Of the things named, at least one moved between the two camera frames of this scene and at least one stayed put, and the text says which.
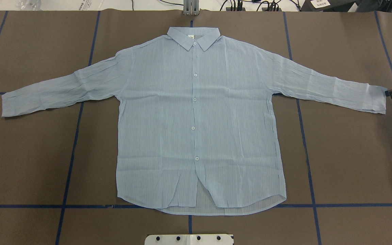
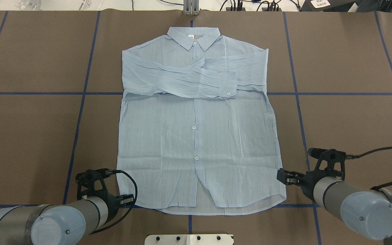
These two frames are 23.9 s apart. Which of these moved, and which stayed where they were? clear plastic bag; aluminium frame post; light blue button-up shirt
Moved: light blue button-up shirt
Stayed: aluminium frame post; clear plastic bag
